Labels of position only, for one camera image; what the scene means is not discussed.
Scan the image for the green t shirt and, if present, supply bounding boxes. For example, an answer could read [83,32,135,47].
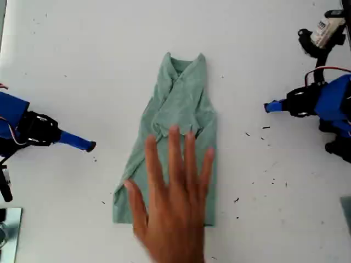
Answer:
[111,52,219,227]

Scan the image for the gripper camera stalk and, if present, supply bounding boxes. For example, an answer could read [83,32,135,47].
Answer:
[298,28,334,83]
[0,149,12,168]

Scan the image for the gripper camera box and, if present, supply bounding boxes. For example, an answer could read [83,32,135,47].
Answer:
[309,9,347,49]
[0,163,14,203]

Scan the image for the shiny steel plate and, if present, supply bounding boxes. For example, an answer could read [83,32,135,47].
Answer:
[0,207,23,263]

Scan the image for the person's hand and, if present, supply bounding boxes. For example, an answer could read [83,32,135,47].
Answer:
[123,124,215,263]

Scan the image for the arm red white wire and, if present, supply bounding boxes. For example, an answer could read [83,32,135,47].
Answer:
[0,116,27,146]

